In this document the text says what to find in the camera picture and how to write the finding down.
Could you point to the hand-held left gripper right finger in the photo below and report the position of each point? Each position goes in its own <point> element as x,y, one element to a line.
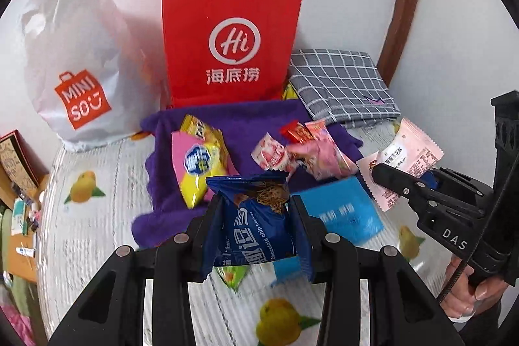
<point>302,232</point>

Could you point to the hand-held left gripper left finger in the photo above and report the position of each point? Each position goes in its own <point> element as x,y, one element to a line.
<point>202,228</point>

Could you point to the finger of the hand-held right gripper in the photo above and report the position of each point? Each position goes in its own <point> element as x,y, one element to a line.
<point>462,188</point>
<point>393,177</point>

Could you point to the pale pink snack packet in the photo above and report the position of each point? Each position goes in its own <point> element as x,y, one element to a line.
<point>405,147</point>

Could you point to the blue cookie packet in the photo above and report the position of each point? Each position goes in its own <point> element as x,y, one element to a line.
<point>255,224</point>

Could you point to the person's right forearm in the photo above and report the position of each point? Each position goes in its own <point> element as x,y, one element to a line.
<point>484,329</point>

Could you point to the person's right hand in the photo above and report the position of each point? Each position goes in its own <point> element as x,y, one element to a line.
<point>482,293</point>

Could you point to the blue tissue pack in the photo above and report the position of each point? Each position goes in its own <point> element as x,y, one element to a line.
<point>344,212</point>

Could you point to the green snack packet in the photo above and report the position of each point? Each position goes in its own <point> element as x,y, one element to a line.
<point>231,277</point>

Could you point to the pink and yellow chips bag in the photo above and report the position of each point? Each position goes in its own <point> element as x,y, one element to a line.
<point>198,167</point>

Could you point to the pink and white snack packet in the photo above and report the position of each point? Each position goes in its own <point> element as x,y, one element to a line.
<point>273,151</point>

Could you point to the light red snack packet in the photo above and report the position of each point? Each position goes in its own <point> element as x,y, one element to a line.
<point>317,131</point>

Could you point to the small red snack packet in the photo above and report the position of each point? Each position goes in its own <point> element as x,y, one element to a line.
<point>295,131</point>

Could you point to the small yellow snack packet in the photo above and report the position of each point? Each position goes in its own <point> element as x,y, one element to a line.
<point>198,125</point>

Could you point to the grey checked cloth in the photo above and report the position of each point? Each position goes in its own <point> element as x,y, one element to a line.
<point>340,82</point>

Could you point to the purple towel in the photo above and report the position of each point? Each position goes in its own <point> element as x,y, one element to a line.
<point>259,115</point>

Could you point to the brown cardboard box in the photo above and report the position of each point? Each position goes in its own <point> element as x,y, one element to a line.
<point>22,257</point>

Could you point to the red paper bag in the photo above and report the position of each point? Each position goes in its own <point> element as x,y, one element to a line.
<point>231,46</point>

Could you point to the patterned box with red edge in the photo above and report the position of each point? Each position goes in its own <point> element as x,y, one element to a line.
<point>20,163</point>

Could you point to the green cloth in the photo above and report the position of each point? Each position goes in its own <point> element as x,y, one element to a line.
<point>12,289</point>

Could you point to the pink bedding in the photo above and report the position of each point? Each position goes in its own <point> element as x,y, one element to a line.
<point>18,323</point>

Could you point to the white plastic bag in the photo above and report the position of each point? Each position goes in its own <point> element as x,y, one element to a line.
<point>81,58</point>

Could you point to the brown wooden frame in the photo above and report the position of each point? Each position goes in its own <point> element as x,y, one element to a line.
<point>399,5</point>

